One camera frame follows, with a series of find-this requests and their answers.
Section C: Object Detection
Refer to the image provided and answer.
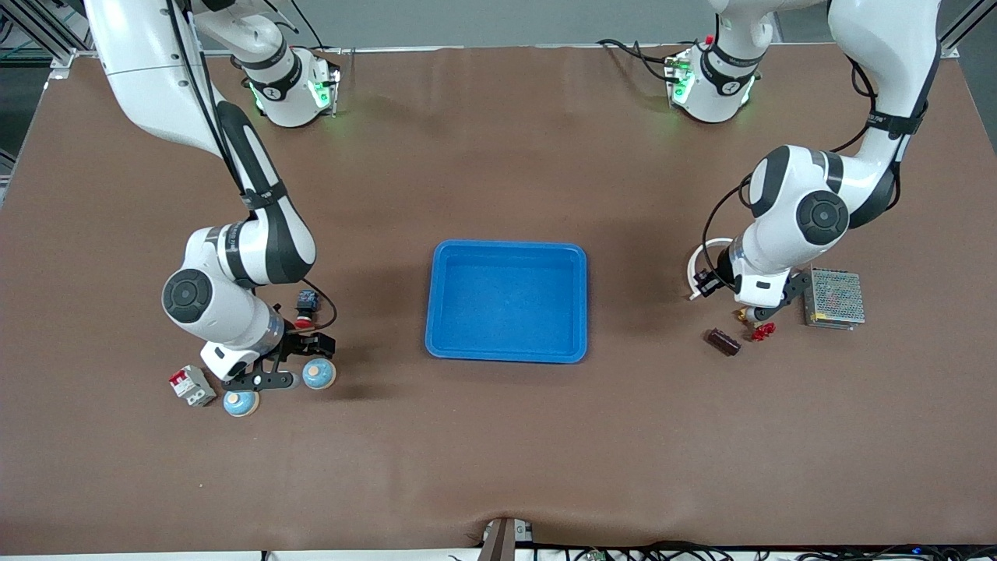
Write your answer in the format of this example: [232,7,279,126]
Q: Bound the perforated metal power supply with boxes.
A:
[802,267,867,332]

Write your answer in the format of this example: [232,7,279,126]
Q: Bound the blue plastic tray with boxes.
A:
[425,239,589,365]

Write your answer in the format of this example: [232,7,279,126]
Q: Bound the white half-ring pipe clamp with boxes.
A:
[687,238,737,302]

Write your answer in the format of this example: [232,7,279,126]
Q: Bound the metal table edge bracket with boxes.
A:
[477,517,535,561]

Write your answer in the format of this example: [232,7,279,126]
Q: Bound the black cable bundle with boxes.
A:
[537,540,997,561]

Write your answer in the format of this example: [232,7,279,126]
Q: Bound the blue dome desk bell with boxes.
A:
[302,358,338,391]
[223,387,261,418]

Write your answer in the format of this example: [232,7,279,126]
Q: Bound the white red circuit breaker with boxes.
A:
[169,365,217,408]

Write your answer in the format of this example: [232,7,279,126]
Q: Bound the aluminium frame profile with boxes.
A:
[939,0,982,59]
[0,0,83,79]

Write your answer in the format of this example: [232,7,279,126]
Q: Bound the brass red valve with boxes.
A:
[735,306,777,342]

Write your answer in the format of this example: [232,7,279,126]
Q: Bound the red mushroom push button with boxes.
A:
[293,289,321,332]

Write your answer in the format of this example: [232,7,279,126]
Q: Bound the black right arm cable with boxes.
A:
[164,0,338,336]

